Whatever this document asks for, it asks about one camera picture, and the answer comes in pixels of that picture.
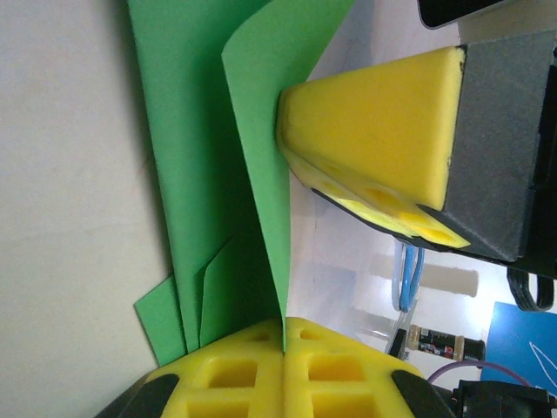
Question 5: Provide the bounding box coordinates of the black cable loop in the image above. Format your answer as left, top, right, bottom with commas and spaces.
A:
506, 264, 557, 313

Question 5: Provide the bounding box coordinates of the green paper sheet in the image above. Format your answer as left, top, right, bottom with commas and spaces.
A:
125, 0, 358, 369

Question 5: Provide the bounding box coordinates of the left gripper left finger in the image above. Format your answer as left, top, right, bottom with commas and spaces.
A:
93, 318, 285, 418

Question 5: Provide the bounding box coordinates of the spice bottle with black cap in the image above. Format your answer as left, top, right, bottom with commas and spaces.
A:
406, 324, 487, 361

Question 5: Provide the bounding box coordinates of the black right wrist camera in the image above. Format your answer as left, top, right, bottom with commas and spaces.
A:
416, 0, 517, 31

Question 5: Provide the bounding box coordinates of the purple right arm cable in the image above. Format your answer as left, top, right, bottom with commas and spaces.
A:
425, 359, 536, 388

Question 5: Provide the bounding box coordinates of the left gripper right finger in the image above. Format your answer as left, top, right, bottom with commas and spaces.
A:
285, 316, 458, 418

